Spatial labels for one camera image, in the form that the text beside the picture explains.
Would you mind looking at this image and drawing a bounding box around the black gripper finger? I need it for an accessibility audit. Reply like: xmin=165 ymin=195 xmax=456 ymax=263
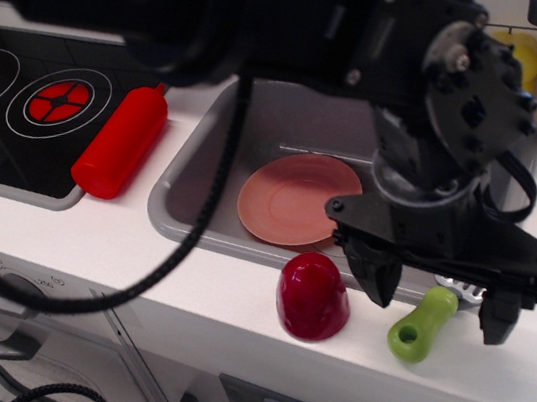
xmin=343 ymin=236 xmax=404 ymax=308
xmin=478 ymin=289 xmax=522 ymax=346

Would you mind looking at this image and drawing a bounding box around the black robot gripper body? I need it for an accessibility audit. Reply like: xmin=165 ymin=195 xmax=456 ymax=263
xmin=325 ymin=159 xmax=537 ymax=309

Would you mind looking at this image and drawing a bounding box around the green handled metal spatula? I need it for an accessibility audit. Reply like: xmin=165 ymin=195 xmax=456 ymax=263
xmin=387 ymin=275 xmax=486 ymax=364

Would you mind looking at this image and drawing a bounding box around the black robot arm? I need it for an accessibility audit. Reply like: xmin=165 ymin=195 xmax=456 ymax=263
xmin=13 ymin=0 xmax=537 ymax=345

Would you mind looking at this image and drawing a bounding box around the pink plastic plate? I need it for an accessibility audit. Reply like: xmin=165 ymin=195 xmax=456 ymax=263
xmin=237 ymin=153 xmax=363 ymax=247

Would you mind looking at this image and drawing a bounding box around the grey toy sink basin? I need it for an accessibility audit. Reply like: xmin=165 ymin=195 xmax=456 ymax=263
xmin=129 ymin=33 xmax=537 ymax=354

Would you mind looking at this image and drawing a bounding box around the dark red plastic dome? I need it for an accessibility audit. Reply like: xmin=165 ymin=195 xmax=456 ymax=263
xmin=276 ymin=252 xmax=351 ymax=342

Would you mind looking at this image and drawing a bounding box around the yellow toy bell pepper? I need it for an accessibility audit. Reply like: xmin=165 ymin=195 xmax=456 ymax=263
xmin=492 ymin=31 xmax=537 ymax=94

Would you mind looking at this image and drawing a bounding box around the red plastic cylinder bottle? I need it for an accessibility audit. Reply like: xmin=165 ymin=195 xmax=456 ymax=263
xmin=71 ymin=84 xmax=169 ymax=200

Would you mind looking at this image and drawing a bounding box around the grey oven knob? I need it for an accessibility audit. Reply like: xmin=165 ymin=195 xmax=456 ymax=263
xmin=0 ymin=273 xmax=45 ymax=320

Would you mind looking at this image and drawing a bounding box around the black toy stovetop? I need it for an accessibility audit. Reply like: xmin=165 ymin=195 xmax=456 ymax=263
xmin=0 ymin=27 xmax=160 ymax=211

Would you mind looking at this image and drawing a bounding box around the grey oven door handle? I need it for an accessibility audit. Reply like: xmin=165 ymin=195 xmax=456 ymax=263
xmin=0 ymin=297 xmax=49 ymax=361

